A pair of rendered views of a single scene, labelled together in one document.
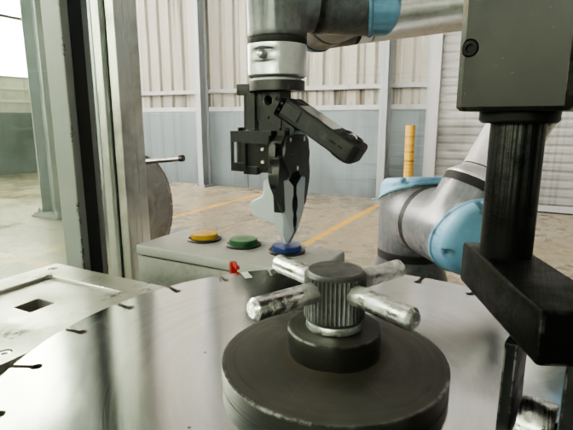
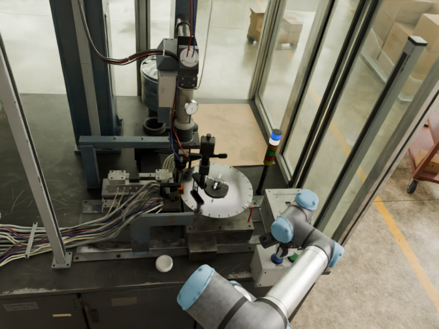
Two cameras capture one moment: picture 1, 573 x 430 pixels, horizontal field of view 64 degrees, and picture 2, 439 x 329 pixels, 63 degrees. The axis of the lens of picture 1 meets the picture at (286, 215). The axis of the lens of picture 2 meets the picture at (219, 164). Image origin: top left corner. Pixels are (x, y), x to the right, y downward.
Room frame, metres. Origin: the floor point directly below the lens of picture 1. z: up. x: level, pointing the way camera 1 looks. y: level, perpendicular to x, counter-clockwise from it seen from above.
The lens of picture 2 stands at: (1.00, -0.77, 2.11)
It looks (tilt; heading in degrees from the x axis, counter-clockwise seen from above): 43 degrees down; 137
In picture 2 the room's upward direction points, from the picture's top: 10 degrees clockwise
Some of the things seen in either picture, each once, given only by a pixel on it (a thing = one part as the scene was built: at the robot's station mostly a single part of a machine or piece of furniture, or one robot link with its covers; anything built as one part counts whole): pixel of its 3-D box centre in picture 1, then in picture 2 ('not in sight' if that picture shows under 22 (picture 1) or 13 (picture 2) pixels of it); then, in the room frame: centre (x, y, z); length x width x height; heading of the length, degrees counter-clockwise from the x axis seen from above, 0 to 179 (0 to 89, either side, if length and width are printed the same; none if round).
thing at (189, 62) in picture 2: not in sight; (183, 68); (0.01, -0.10, 1.45); 0.35 x 0.07 x 0.28; 152
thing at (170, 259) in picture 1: (239, 298); (287, 264); (0.63, 0.07, 0.82); 0.28 x 0.11 x 0.15; 62
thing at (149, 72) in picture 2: not in sight; (167, 94); (-0.55, 0.18, 0.93); 0.31 x 0.31 x 0.36
